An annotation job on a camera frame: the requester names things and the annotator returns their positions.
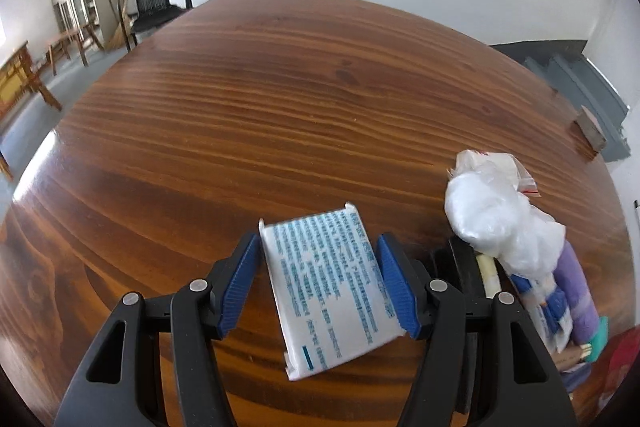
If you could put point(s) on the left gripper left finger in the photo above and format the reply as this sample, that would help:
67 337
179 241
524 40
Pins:
118 381

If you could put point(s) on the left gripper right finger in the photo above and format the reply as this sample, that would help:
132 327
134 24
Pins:
483 357

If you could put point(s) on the cream tube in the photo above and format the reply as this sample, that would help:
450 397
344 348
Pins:
489 275

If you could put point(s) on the white blue tube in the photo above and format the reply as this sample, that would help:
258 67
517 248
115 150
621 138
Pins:
548 309

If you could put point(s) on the purple garbage bag roll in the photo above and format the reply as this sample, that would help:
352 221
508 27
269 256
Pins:
571 279

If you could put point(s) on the white plastic bag bundle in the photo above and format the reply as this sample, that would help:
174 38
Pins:
488 203

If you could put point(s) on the white blue printed packet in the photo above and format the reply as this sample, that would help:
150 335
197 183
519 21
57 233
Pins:
332 303

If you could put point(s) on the red green storage tin box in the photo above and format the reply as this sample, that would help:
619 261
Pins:
626 350

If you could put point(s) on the pink card deck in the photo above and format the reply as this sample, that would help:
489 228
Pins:
591 129

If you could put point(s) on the grey staircase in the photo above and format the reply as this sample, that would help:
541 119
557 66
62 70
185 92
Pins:
566 70

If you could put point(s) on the wooden bench table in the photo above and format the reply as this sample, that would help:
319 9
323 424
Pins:
19 77

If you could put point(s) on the broom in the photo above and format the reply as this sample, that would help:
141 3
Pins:
119 39

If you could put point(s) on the black metal chair near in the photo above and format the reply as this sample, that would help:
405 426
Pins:
138 16

